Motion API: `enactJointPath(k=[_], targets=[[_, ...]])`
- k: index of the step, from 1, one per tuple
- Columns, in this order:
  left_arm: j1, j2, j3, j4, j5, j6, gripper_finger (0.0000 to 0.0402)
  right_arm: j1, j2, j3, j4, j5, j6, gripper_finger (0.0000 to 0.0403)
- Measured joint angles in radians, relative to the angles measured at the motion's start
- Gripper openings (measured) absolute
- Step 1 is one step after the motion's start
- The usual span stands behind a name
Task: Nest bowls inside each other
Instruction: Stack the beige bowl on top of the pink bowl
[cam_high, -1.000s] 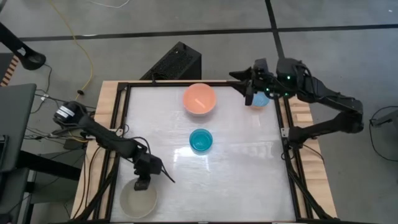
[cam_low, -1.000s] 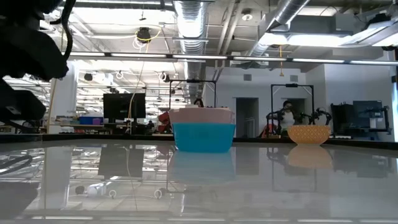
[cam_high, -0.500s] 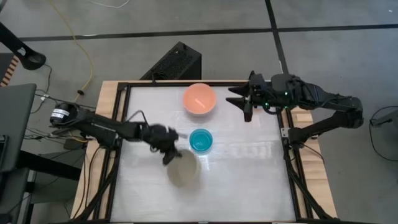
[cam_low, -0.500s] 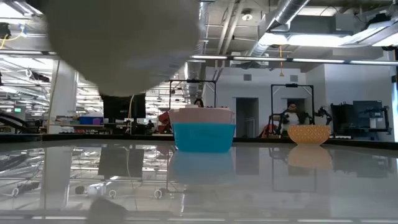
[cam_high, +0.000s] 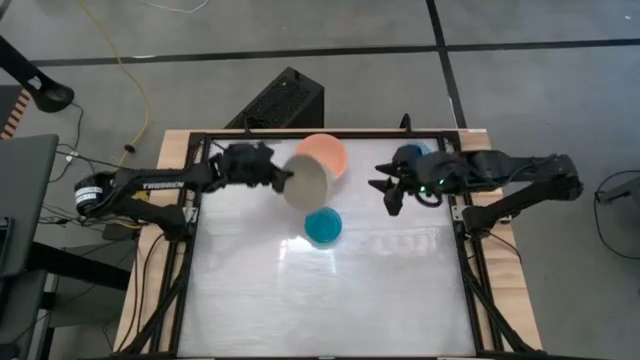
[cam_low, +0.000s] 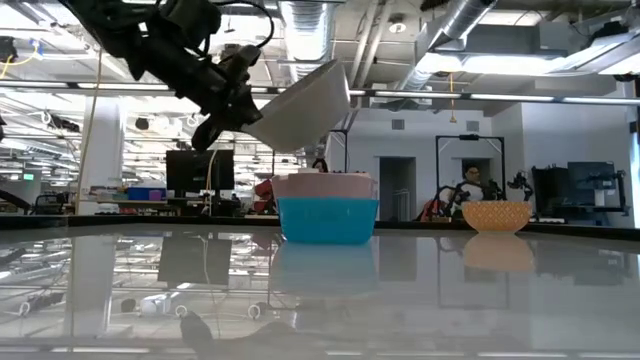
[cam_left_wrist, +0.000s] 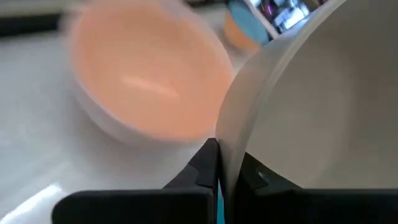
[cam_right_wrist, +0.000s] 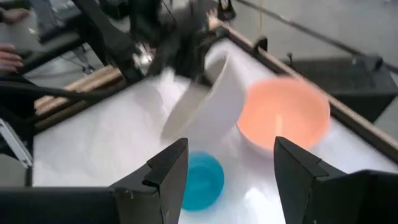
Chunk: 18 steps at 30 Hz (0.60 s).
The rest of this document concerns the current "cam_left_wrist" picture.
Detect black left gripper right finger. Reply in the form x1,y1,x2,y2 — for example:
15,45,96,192
231,151,398,224

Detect orange-lined white bowl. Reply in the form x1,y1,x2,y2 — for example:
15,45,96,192
63,0,236,147

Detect blue-lined orange bowl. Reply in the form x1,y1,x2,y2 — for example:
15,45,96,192
223,0,271,52

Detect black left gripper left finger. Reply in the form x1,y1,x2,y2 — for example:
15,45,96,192
51,138,221,224

